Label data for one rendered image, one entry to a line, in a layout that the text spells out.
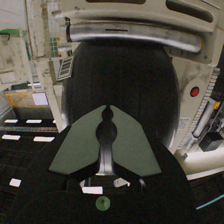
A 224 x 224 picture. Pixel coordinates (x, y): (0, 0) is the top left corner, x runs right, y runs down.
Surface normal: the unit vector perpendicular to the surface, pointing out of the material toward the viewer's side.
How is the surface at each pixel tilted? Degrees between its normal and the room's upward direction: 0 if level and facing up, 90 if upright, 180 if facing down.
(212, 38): 90
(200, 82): 90
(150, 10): 90
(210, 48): 90
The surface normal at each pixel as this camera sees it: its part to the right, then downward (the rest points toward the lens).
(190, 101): 0.00, 0.54
